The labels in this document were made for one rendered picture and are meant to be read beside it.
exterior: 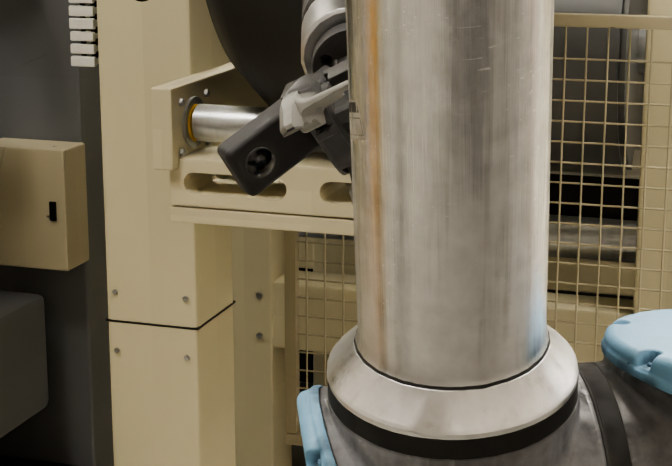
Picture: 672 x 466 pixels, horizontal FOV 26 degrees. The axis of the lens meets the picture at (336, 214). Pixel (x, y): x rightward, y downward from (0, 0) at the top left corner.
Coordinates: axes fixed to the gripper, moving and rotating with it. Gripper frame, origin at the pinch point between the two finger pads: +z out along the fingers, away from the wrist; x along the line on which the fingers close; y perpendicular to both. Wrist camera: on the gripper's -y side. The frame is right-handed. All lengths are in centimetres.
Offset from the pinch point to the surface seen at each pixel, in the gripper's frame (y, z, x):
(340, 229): -19, -52, 34
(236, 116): -25, -62, 21
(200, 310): -44, -62, 43
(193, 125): -30, -63, 20
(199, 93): -29, -69, 19
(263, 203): -26, -55, 29
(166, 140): -33, -60, 18
